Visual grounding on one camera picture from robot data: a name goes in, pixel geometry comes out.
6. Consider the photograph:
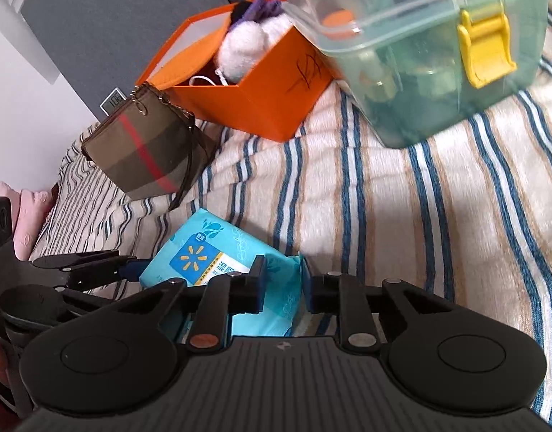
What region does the teal wet wipes pack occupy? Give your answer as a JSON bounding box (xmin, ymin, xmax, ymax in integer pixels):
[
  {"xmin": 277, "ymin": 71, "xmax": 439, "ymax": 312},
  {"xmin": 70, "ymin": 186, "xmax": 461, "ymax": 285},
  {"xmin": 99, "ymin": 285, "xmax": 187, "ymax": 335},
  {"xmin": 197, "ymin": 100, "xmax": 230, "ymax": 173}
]
[{"xmin": 139, "ymin": 209, "xmax": 301, "ymax": 337}]

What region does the white plush toy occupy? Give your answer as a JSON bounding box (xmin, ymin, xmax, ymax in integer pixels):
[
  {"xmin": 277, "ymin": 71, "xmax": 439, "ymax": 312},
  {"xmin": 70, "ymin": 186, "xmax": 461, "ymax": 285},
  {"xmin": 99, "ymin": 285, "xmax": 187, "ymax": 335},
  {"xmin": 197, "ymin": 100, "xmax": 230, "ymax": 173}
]
[{"xmin": 214, "ymin": 12, "xmax": 292, "ymax": 86}]

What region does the purple fleece cloth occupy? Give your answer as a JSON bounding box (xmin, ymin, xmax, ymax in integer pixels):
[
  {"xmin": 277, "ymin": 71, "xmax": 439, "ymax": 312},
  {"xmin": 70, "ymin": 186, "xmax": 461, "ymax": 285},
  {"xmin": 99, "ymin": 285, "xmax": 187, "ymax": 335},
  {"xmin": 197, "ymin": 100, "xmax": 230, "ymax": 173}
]
[{"xmin": 241, "ymin": 0, "xmax": 284, "ymax": 22}]

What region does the pink pillow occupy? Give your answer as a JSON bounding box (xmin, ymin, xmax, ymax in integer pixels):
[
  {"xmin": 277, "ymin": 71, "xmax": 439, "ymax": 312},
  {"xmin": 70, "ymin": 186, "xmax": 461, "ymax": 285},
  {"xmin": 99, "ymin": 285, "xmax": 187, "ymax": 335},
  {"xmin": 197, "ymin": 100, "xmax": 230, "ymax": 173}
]
[{"xmin": 0, "ymin": 181, "xmax": 55, "ymax": 260}]

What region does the brown plaid zipper pouch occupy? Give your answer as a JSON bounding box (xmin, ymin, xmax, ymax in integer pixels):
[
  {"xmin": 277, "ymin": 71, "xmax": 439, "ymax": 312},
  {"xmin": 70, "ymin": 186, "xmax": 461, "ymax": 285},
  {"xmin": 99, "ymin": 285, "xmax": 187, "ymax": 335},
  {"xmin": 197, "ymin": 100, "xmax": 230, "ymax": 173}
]
[{"xmin": 81, "ymin": 82, "xmax": 217, "ymax": 210}]

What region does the striped bed cover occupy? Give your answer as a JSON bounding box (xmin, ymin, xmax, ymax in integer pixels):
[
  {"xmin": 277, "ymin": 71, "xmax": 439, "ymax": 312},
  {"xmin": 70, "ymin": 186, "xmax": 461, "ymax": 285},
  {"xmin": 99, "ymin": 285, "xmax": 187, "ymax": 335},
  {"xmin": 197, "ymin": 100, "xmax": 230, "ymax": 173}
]
[{"xmin": 28, "ymin": 8, "xmax": 552, "ymax": 428}]

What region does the orange cardboard box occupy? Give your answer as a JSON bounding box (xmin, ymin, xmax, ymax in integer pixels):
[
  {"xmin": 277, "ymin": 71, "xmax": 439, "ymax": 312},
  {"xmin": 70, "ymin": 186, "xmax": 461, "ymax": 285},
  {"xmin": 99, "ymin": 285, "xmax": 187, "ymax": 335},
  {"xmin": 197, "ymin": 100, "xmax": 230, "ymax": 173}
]
[{"xmin": 136, "ymin": 4, "xmax": 332, "ymax": 143}]

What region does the small digital clock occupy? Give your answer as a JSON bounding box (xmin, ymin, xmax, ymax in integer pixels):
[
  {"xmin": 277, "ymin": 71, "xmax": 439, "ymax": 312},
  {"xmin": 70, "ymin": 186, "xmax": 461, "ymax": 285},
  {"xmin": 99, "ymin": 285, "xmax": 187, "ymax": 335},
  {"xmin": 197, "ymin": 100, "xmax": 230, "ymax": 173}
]
[{"xmin": 100, "ymin": 87, "xmax": 126, "ymax": 116}]

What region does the clear green storage box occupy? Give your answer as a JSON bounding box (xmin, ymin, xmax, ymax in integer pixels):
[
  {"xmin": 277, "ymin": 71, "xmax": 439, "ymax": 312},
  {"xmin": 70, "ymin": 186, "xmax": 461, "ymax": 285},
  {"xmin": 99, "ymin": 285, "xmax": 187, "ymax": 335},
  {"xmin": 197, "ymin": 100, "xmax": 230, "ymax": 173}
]
[{"xmin": 284, "ymin": 0, "xmax": 548, "ymax": 148}]

